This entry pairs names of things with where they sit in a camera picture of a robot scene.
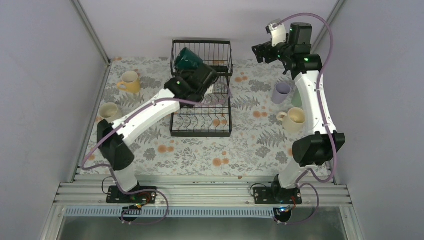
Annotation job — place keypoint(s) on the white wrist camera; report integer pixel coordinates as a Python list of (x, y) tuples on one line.
[(210, 90), (278, 32)]

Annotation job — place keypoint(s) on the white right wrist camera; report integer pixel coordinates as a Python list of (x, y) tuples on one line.
[(278, 32)]

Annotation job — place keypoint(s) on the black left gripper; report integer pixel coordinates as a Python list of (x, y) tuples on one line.
[(186, 74)]

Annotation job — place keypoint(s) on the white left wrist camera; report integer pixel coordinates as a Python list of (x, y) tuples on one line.
[(210, 90)]

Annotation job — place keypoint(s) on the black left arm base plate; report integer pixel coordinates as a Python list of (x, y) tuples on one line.
[(115, 196)]

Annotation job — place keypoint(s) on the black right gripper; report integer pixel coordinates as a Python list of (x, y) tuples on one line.
[(259, 53)]

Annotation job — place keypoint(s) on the dark teal mug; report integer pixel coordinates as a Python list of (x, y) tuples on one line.
[(187, 60)]

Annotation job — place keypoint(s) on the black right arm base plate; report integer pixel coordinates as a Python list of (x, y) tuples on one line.
[(277, 196)]

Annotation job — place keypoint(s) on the yellow mug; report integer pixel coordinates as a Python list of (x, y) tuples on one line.
[(130, 82)]

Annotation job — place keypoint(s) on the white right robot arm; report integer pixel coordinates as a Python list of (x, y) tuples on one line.
[(322, 141)]

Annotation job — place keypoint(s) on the aluminium front rail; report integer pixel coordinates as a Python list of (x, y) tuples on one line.
[(193, 196)]

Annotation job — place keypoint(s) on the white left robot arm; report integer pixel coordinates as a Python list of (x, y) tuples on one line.
[(114, 138)]

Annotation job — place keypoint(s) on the cream ribbed mug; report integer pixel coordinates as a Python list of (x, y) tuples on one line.
[(293, 120)]

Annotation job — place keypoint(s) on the black wire dish rack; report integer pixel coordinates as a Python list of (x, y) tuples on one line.
[(213, 117)]

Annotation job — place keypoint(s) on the lavender plastic cup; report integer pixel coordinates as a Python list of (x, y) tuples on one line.
[(280, 92)]

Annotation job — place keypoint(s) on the floral table mat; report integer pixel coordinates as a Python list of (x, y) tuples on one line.
[(258, 144)]

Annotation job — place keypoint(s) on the light green plastic cup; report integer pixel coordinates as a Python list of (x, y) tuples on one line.
[(296, 99)]

